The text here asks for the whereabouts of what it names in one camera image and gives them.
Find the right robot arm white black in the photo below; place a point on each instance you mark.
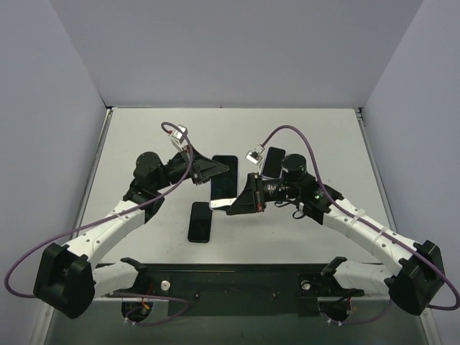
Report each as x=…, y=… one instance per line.
x=407, y=271

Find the large phone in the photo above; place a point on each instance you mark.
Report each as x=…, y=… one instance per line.
x=224, y=187

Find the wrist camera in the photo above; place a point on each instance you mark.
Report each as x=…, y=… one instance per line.
x=177, y=137
x=255, y=156

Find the small black phone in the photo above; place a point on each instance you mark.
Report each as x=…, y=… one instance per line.
x=199, y=229

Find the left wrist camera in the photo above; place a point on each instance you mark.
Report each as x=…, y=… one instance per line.
x=177, y=137

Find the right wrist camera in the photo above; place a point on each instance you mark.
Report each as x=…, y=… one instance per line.
x=255, y=156

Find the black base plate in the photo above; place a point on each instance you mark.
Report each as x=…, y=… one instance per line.
x=244, y=289

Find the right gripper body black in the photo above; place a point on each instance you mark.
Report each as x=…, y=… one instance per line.
x=257, y=192

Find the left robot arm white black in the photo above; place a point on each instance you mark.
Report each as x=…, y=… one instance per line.
x=70, y=276

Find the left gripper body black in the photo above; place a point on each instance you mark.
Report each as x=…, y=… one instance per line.
x=196, y=167

